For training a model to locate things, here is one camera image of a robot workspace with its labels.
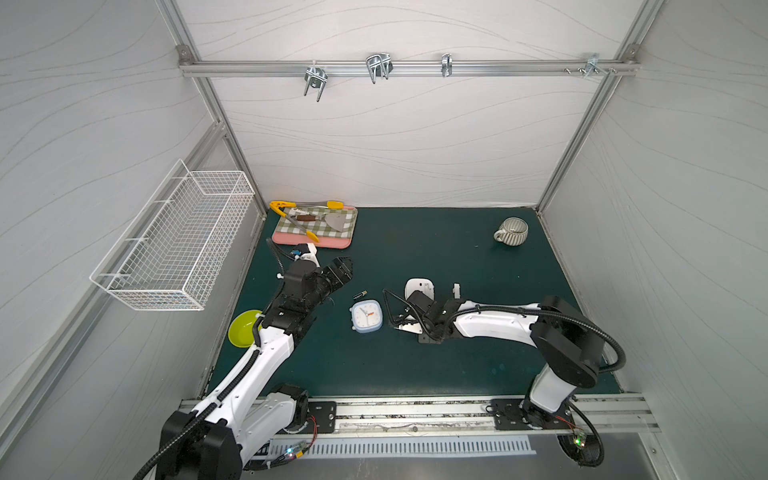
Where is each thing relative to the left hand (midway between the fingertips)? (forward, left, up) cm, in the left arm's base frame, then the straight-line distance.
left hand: (345, 264), depth 80 cm
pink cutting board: (+24, +21, -20) cm, 37 cm away
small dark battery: (+1, -2, -19) cm, 19 cm away
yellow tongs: (+39, +34, -17) cm, 55 cm away
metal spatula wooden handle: (+33, +10, -18) cm, 39 cm away
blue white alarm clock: (-7, -5, -17) cm, 19 cm away
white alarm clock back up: (+4, -23, -17) cm, 29 cm away
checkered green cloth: (+32, +13, -18) cm, 39 cm away
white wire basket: (-6, +39, +11) cm, 41 cm away
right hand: (-6, -22, -19) cm, 30 cm away
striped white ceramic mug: (+25, -56, -13) cm, 62 cm away
